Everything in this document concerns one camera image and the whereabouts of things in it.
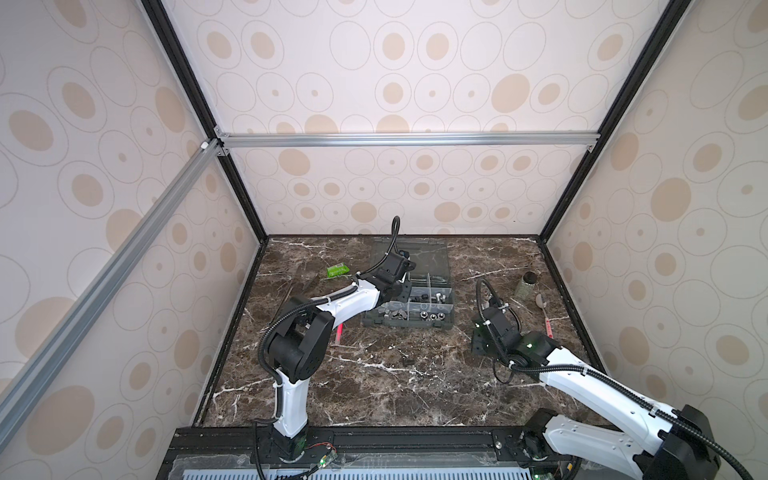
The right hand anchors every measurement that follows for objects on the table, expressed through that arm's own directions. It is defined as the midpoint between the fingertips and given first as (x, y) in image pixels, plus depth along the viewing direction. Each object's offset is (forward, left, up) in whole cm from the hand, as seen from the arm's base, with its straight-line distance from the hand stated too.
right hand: (479, 335), depth 83 cm
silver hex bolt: (+18, +8, -7) cm, 21 cm away
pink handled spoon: (+16, -26, -9) cm, 32 cm away
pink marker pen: (+5, +41, -8) cm, 42 cm away
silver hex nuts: (+12, +13, -9) cm, 20 cm away
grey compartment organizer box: (+17, +13, -8) cm, 23 cm away
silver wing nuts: (+12, +22, -8) cm, 26 cm away
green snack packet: (+31, +45, -8) cm, 55 cm away
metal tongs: (+20, +59, -6) cm, 63 cm away
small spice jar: (+19, -20, -5) cm, 28 cm away
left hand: (+19, +18, +1) cm, 26 cm away
